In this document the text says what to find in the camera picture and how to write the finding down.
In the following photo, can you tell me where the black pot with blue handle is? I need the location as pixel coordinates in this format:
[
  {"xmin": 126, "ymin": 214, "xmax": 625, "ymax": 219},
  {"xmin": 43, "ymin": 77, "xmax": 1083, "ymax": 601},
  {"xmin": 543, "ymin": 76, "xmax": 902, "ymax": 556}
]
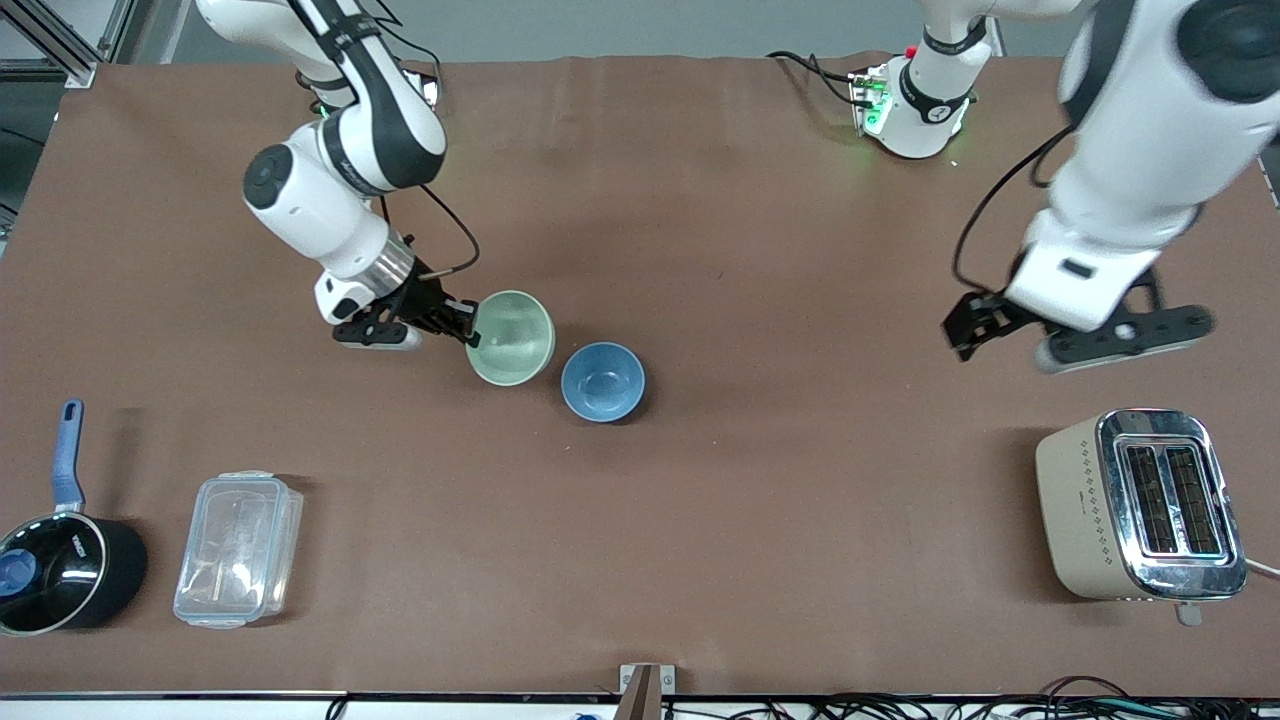
[{"xmin": 0, "ymin": 400, "xmax": 149, "ymax": 638}]

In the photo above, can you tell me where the beige chrome toaster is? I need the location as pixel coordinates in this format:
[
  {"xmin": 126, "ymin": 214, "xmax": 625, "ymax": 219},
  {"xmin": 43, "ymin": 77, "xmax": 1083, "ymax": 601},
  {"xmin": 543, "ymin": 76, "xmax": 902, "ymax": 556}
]
[{"xmin": 1035, "ymin": 408, "xmax": 1250, "ymax": 628}]

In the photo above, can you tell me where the metal bracket with brown post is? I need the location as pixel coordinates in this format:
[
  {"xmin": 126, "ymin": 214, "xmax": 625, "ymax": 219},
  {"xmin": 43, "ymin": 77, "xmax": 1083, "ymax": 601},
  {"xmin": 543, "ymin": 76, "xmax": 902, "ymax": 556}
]
[{"xmin": 614, "ymin": 663, "xmax": 677, "ymax": 720}]

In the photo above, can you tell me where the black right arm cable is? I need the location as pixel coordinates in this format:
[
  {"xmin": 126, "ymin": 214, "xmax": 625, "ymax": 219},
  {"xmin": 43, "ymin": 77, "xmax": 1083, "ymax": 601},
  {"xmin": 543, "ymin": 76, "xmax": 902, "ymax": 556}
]
[{"xmin": 375, "ymin": 0, "xmax": 482, "ymax": 283}]

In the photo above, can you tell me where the green ceramic bowl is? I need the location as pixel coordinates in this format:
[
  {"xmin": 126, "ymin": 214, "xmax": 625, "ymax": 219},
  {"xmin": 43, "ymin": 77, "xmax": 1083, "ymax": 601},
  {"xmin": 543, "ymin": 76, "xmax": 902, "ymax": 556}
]
[{"xmin": 465, "ymin": 290, "xmax": 557, "ymax": 387}]

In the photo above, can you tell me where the clear plastic food container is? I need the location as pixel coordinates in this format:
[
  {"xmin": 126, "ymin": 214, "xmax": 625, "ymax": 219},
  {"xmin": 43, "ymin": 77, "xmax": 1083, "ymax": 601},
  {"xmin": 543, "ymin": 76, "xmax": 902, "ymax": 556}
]
[{"xmin": 173, "ymin": 470, "xmax": 305, "ymax": 630}]

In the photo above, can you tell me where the aluminium profile frame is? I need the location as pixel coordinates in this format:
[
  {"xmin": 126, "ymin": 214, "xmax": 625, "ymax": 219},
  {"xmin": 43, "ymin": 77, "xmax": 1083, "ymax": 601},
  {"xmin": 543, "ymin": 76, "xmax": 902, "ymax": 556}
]
[{"xmin": 0, "ymin": 0, "xmax": 136, "ymax": 89}]

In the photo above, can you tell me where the black base cable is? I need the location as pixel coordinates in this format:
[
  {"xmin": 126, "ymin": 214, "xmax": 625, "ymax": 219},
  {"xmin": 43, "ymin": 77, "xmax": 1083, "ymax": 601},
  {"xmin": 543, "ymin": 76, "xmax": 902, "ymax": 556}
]
[{"xmin": 767, "ymin": 50, "xmax": 863, "ymax": 107}]

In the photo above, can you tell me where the blue ceramic bowl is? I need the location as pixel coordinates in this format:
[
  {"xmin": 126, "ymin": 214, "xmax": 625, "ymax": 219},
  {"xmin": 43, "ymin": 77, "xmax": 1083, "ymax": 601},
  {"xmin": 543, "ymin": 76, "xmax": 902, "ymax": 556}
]
[{"xmin": 560, "ymin": 342, "xmax": 648, "ymax": 424}]

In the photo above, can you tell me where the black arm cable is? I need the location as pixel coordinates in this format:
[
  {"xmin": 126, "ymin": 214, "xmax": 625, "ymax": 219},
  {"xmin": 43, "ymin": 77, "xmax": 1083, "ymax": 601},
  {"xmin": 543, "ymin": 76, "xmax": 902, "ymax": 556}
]
[
  {"xmin": 950, "ymin": 120, "xmax": 1076, "ymax": 296},
  {"xmin": 375, "ymin": 0, "xmax": 482, "ymax": 283}
]

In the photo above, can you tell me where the black cable tangle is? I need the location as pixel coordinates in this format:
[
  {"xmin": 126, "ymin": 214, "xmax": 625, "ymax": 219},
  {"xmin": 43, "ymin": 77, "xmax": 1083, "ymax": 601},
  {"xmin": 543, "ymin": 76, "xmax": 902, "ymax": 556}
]
[{"xmin": 800, "ymin": 677, "xmax": 1280, "ymax": 720}]

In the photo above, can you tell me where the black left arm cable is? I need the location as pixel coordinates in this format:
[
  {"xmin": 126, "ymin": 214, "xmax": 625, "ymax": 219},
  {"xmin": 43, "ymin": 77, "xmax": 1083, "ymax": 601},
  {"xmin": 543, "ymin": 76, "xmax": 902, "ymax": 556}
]
[{"xmin": 950, "ymin": 120, "xmax": 1076, "ymax": 296}]

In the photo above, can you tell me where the glass pot lid blue knob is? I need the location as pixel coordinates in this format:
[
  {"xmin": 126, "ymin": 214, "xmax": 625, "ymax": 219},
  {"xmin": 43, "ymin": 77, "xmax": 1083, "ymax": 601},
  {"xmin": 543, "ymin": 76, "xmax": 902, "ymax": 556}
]
[{"xmin": 0, "ymin": 512, "xmax": 107, "ymax": 634}]

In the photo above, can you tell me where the brown table mat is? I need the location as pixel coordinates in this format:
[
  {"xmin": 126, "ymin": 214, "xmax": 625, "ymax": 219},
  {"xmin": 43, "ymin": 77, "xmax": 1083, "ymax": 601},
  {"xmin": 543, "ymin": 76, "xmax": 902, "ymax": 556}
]
[{"xmin": 0, "ymin": 52, "xmax": 1280, "ymax": 698}]

